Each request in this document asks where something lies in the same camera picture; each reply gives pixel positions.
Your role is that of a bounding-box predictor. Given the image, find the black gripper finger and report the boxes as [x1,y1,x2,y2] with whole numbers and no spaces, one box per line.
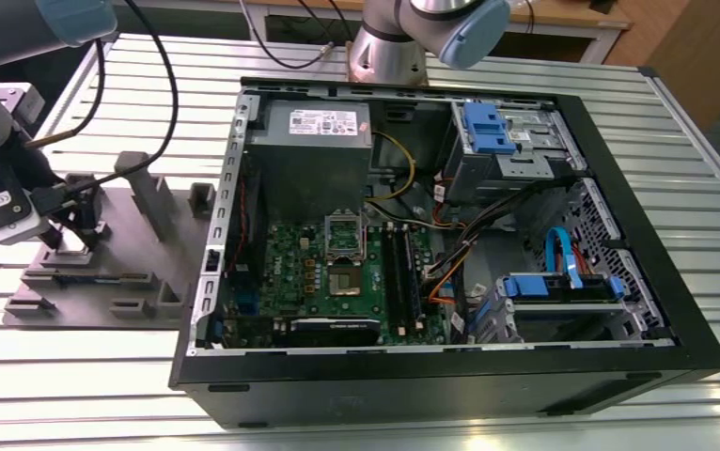
[51,187,105,254]
[39,216,65,250]

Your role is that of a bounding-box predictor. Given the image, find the silver square CPU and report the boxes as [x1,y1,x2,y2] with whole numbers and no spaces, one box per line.
[58,234,91,256]

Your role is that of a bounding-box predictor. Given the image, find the grey plastic parts rack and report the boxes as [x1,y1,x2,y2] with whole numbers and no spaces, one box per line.
[0,149,221,333]

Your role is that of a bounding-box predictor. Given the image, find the RAM stick with gold contacts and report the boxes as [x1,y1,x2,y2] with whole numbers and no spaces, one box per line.
[26,270,153,286]

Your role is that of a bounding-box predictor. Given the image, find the green Dell motherboard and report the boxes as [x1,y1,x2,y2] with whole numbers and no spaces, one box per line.
[218,220,456,350]

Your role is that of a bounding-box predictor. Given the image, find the grey power supply unit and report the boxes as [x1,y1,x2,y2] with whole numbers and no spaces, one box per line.
[248,98,376,225]

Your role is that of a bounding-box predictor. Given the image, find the black graphics card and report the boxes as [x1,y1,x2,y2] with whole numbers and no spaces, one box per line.
[288,317,382,348]

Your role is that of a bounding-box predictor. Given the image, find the black RAM slot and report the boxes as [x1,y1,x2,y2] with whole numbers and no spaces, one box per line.
[381,222,402,333]

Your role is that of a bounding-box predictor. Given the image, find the black open PC case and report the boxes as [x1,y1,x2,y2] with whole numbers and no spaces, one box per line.
[167,74,720,431]

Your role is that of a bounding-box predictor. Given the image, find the blue plastic drive latch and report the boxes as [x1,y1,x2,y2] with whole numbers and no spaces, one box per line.
[463,101,520,155]

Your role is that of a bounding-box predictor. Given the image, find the grey metal disk bay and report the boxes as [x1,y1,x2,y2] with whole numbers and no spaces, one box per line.
[465,274,672,345]
[447,99,588,201]

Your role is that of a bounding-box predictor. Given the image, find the hard disk in blue carrier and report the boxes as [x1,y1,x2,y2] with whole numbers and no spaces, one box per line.
[497,274,628,302]

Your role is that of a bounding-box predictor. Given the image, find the wooden cabinet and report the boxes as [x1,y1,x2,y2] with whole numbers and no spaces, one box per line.
[604,0,720,131]

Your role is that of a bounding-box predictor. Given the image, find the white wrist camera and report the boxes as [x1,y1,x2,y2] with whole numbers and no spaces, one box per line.
[0,176,48,245]

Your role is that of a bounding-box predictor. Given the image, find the grey wrist bracket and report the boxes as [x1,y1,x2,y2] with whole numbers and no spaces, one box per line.
[0,82,47,138]

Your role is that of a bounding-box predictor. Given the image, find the black camera cable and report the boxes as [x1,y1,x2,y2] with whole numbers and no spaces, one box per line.
[26,39,109,148]
[31,0,179,212]

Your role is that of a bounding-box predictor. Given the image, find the metal socket cover frame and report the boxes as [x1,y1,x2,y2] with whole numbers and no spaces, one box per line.
[324,213,368,265]

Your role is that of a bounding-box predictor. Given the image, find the yellow wire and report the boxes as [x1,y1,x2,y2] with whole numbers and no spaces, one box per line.
[364,130,418,204]

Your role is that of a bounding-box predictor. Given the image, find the orange wire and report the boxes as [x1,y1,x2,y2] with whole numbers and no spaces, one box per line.
[425,243,472,307]

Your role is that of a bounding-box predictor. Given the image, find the blue flat wire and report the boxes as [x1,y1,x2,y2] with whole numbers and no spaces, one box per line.
[464,300,495,345]
[545,225,587,290]

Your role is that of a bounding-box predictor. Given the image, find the black wire bundle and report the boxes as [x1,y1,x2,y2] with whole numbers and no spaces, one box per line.
[457,176,587,245]

